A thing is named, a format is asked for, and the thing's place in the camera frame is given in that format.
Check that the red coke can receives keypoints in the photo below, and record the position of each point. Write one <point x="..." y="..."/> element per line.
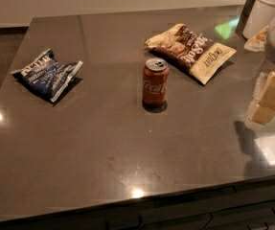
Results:
<point x="155" y="77"/>

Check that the dark cabinet drawers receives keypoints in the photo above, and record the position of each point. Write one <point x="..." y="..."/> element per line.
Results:
<point x="247" y="205"/>

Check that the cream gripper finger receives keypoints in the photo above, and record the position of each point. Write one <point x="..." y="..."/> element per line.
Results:
<point x="262" y="109"/>

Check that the blue chip bag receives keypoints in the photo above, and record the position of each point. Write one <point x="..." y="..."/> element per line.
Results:
<point x="46" y="77"/>

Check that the brown and cream chip bag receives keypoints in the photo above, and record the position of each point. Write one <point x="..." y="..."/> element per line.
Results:
<point x="193" y="54"/>

